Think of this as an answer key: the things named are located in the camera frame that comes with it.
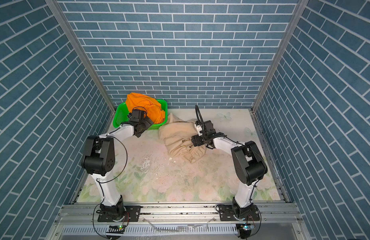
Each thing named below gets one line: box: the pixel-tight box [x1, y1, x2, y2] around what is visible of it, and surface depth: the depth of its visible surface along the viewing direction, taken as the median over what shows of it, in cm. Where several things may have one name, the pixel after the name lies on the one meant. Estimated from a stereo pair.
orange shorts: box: [126, 92, 166, 124], surface depth 113 cm
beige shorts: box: [159, 113, 207, 164], surface depth 100 cm
